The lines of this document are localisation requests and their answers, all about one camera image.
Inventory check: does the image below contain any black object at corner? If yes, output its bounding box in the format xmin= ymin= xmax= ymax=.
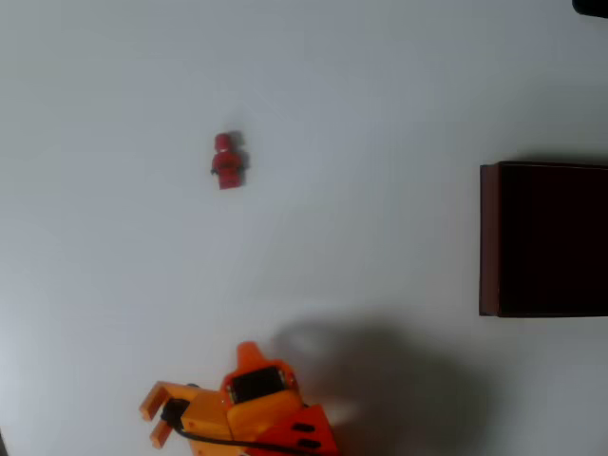
xmin=571 ymin=0 xmax=608 ymax=20

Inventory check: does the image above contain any small black camera module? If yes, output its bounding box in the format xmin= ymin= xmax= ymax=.
xmin=160 ymin=398 xmax=191 ymax=425

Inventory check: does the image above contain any light orange camera mount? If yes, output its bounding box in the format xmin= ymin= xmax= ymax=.
xmin=139 ymin=379 xmax=235 ymax=456

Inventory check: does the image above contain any small red toy figure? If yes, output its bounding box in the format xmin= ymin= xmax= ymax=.
xmin=210 ymin=130 xmax=251 ymax=192

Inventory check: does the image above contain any black camera cable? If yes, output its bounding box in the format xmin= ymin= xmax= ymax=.
xmin=161 ymin=403 xmax=336 ymax=455

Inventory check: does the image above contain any dark brown open box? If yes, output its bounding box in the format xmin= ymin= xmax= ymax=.
xmin=479 ymin=161 xmax=608 ymax=319

